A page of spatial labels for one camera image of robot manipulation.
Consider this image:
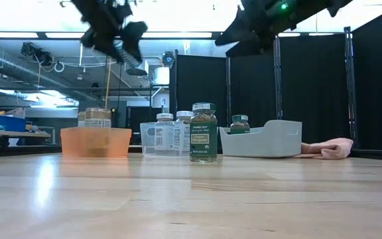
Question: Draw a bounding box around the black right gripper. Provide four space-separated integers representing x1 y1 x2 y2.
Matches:
214 0 298 47

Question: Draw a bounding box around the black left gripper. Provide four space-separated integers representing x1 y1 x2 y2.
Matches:
71 0 149 64

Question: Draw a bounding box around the green lid spice jar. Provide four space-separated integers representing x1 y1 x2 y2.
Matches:
229 114 251 135
189 102 218 163

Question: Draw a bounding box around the white lid spice jar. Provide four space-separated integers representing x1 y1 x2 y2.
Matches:
175 110 194 155
153 113 176 156

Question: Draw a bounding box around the white cylinder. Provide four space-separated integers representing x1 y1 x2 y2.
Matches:
153 66 171 86

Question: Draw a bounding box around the black curtain partition panel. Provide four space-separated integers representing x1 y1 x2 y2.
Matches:
275 33 353 144
345 3 382 153
226 42 280 129
170 49 229 154

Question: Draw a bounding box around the clear plastic bin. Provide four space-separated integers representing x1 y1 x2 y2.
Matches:
139 121 192 157

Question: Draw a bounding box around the orange plastic bin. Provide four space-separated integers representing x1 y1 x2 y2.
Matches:
60 127 133 158

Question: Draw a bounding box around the grey plastic bin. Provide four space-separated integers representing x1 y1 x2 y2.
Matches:
219 119 303 158

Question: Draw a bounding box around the blue storage bin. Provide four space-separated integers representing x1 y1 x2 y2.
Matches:
0 115 27 133

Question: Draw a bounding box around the wooden side table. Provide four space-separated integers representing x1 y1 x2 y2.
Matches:
0 129 52 147

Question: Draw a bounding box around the pink cloth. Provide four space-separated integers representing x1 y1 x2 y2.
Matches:
293 137 354 161

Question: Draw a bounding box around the black round camera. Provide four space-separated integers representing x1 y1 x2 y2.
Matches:
162 51 176 68

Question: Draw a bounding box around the silver ceiling duct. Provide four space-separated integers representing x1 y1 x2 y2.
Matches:
0 42 79 100

